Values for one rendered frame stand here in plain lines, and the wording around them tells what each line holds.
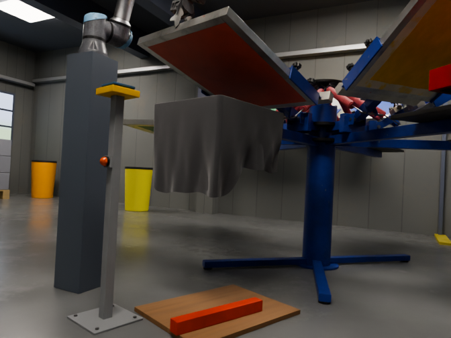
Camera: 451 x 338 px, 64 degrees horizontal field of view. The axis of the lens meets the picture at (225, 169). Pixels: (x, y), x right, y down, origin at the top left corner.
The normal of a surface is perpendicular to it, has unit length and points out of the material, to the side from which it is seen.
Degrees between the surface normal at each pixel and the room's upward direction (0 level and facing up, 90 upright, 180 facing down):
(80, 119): 90
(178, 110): 92
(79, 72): 90
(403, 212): 90
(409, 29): 148
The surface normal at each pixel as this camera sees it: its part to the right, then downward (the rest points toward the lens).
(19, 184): 0.90, 0.04
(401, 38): 0.13, 0.85
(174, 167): -0.69, -0.07
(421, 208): -0.44, -0.04
